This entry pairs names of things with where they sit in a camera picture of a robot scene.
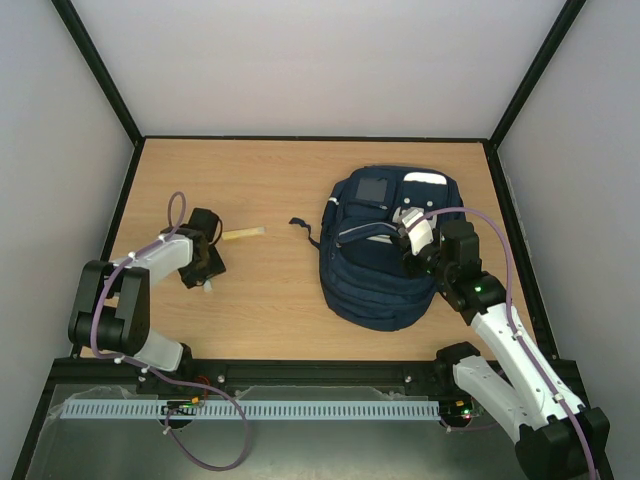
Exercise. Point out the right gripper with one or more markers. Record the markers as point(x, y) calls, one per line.
point(411, 253)

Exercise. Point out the navy blue backpack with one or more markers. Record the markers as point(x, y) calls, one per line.
point(360, 268)

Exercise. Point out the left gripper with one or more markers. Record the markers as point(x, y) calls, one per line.
point(191, 279)

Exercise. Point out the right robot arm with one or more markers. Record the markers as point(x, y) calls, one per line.
point(555, 434)

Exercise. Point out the black aluminium frame rail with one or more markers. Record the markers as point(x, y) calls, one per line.
point(421, 378)

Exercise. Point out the grey slotted cable duct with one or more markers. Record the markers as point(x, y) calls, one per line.
point(254, 410)

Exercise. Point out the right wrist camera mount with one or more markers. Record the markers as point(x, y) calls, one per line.
point(415, 230)

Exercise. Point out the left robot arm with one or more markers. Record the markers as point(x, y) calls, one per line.
point(111, 314)

